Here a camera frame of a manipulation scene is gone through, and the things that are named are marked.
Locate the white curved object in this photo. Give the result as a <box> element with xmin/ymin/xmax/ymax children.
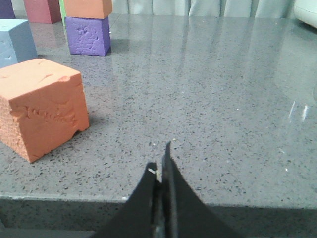
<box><xmin>293</xmin><ymin>0</ymin><xmax>317</xmax><ymax>28</ymax></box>

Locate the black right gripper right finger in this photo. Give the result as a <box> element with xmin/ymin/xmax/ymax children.
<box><xmin>162</xmin><ymin>142</ymin><xmax>241</xmax><ymax>238</ymax></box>

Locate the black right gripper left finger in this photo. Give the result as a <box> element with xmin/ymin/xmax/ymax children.
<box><xmin>91</xmin><ymin>163</ymin><xmax>157</xmax><ymax>238</ymax></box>

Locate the red foam cube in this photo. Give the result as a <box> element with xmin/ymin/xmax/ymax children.
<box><xmin>23</xmin><ymin>0</ymin><xmax>61</xmax><ymax>24</ymax></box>

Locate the green foam cube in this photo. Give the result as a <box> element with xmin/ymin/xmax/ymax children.
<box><xmin>59</xmin><ymin>0</ymin><xmax>66</xmax><ymax>26</ymax></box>

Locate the purple foam cube under orange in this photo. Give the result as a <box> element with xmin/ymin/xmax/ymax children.
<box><xmin>65</xmin><ymin>16</ymin><xmax>110</xmax><ymax>56</ymax></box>

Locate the large orange foam cube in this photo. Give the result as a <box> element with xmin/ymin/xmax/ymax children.
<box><xmin>0</xmin><ymin>59</ymin><xmax>89</xmax><ymax>163</ymax></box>

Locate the orange foam cube on purple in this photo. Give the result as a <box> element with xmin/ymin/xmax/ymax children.
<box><xmin>64</xmin><ymin>0</ymin><xmax>112</xmax><ymax>19</ymax></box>

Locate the purple foam cube under pink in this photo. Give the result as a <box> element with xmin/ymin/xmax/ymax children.
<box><xmin>0</xmin><ymin>0</ymin><xmax>15</xmax><ymax>19</ymax></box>

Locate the light blue foam cube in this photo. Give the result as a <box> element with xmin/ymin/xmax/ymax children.
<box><xmin>0</xmin><ymin>19</ymin><xmax>38</xmax><ymax>68</ymax></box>

